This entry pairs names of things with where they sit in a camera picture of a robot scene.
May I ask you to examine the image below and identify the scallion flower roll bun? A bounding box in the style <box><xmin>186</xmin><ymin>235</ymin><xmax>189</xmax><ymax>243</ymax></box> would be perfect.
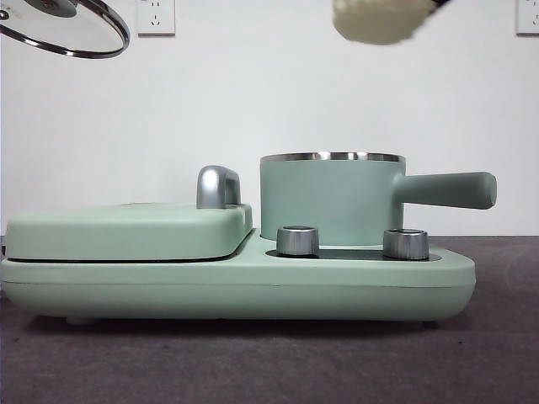
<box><xmin>331</xmin><ymin>0</ymin><xmax>432</xmax><ymax>46</ymax></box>

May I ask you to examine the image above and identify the glass pot lid green knob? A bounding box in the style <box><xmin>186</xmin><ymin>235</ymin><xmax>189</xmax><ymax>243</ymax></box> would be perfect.
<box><xmin>0</xmin><ymin>0</ymin><xmax>132</xmax><ymax>60</ymax></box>

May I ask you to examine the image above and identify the silver control knob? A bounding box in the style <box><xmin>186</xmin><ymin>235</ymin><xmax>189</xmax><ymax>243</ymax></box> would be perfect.
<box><xmin>382</xmin><ymin>228</ymin><xmax>430</xmax><ymax>260</ymax></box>
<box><xmin>275</xmin><ymin>226</ymin><xmax>320</xmax><ymax>258</ymax></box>

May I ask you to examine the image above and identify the green breakfast machine base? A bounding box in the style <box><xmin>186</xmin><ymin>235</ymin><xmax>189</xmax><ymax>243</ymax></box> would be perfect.
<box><xmin>0</xmin><ymin>229</ymin><xmax>478</xmax><ymax>327</ymax></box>

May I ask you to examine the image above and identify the green hinged griddle cover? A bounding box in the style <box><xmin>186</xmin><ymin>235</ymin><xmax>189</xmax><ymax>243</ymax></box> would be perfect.
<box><xmin>3</xmin><ymin>203</ymin><xmax>254</xmax><ymax>264</ymax></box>

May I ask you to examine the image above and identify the white wall socket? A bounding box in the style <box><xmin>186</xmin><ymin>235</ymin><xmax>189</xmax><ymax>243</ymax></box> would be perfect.
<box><xmin>515</xmin><ymin>0</ymin><xmax>539</xmax><ymax>36</ymax></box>
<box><xmin>136</xmin><ymin>0</ymin><xmax>176</xmax><ymax>37</ymax></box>

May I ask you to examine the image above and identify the green pot with handle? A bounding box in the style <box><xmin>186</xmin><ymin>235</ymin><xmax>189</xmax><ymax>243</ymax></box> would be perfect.
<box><xmin>259</xmin><ymin>151</ymin><xmax>498</xmax><ymax>247</ymax></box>

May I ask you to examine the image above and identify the silver cover handle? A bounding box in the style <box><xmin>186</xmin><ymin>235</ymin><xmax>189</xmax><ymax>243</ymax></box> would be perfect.
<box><xmin>195</xmin><ymin>166</ymin><xmax>243</xmax><ymax>210</ymax></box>

